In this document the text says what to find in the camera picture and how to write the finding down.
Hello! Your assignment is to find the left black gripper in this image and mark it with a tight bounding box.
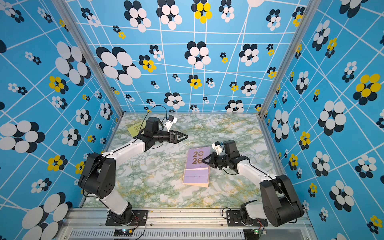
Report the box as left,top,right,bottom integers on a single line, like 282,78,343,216
153,129,188,145

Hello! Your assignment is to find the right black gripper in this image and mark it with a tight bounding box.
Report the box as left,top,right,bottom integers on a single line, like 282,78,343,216
202,152,231,169

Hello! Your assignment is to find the purple calendar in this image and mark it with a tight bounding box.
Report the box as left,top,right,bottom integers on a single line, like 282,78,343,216
185,146,211,170

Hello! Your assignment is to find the green desk calendar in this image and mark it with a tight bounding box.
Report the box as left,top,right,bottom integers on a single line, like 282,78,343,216
128,122,145,137

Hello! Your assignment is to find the pink calendar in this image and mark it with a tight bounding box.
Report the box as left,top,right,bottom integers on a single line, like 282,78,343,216
182,168,210,188

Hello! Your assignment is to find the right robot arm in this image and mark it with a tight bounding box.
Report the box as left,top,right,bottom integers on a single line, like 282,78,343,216
202,140,304,227

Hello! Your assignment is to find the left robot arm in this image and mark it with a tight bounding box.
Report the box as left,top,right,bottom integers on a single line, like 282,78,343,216
78,115,188,226

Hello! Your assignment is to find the right green circuit board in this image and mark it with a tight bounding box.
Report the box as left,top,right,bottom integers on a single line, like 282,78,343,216
244,229,265,240

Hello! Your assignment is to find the green circuit board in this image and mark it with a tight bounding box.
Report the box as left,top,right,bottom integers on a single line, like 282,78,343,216
244,229,265,240
114,229,134,237

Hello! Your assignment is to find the left green circuit board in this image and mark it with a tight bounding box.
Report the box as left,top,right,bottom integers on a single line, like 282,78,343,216
114,229,134,237

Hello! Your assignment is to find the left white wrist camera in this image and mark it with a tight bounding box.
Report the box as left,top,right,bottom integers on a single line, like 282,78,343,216
165,115,178,132

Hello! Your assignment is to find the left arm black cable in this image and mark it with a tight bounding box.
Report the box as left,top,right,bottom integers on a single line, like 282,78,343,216
138,104,168,136

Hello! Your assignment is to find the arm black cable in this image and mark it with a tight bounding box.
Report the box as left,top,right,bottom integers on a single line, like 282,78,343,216
138,104,168,136
221,155,280,184

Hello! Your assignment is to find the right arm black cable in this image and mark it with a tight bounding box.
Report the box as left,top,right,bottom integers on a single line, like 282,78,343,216
221,155,280,184

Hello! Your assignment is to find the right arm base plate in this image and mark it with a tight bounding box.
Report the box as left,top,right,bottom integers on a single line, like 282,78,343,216
225,210,269,228

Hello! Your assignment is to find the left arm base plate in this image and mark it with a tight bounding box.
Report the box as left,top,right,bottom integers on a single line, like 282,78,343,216
105,209,149,227

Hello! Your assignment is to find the aluminium front rail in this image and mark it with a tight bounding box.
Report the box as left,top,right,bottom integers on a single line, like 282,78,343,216
57,208,318,240

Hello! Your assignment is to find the left aluminium corner post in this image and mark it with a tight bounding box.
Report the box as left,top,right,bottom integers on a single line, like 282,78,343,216
53,1,124,118

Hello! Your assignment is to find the aluminium corner post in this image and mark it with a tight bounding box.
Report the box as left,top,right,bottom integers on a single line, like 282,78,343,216
260,0,321,120
53,1,124,118

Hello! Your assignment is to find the right aluminium corner post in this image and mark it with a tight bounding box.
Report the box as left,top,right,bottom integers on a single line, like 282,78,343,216
260,0,321,120

